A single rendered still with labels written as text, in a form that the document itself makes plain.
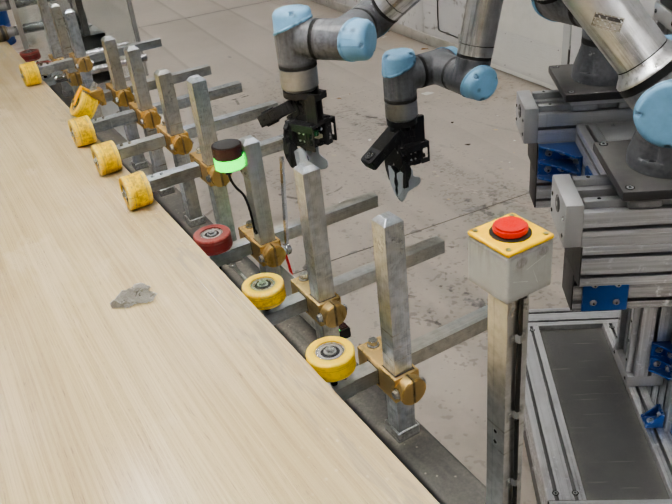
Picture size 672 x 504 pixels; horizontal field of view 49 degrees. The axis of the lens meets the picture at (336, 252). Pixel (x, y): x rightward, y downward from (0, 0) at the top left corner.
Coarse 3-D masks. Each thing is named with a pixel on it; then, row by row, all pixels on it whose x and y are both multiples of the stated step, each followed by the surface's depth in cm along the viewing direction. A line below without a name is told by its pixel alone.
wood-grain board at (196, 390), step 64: (0, 64) 299; (0, 128) 231; (64, 128) 225; (0, 192) 189; (64, 192) 185; (0, 256) 159; (64, 256) 157; (128, 256) 154; (192, 256) 151; (0, 320) 138; (64, 320) 136; (128, 320) 134; (192, 320) 132; (256, 320) 130; (0, 384) 122; (64, 384) 120; (128, 384) 118; (192, 384) 117; (256, 384) 115; (320, 384) 114; (0, 448) 109; (64, 448) 107; (128, 448) 106; (192, 448) 105; (256, 448) 104; (320, 448) 102; (384, 448) 101
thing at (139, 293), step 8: (128, 288) 139; (136, 288) 141; (144, 288) 139; (120, 296) 139; (128, 296) 139; (136, 296) 138; (144, 296) 139; (152, 296) 139; (112, 304) 137; (120, 304) 137; (128, 304) 137
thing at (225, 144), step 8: (216, 144) 147; (224, 144) 146; (232, 144) 146; (216, 160) 146; (232, 160) 146; (248, 176) 150; (232, 184) 151; (240, 192) 152; (248, 208) 155; (256, 232) 158
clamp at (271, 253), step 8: (240, 232) 166; (248, 232) 164; (248, 240) 163; (256, 240) 160; (256, 248) 160; (264, 248) 158; (272, 248) 157; (280, 248) 158; (256, 256) 162; (264, 256) 158; (272, 256) 158; (280, 256) 159; (264, 264) 160; (272, 264) 159; (280, 264) 160
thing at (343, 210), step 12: (372, 192) 177; (336, 204) 173; (348, 204) 173; (360, 204) 174; (372, 204) 176; (336, 216) 171; (348, 216) 173; (276, 228) 166; (288, 228) 166; (300, 228) 168; (240, 240) 163; (228, 252) 160; (240, 252) 162; (216, 264) 160
